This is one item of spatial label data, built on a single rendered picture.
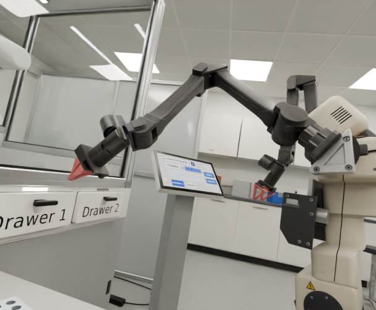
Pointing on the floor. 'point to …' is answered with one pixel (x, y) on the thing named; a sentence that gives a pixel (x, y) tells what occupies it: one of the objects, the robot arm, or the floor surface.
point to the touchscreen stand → (171, 253)
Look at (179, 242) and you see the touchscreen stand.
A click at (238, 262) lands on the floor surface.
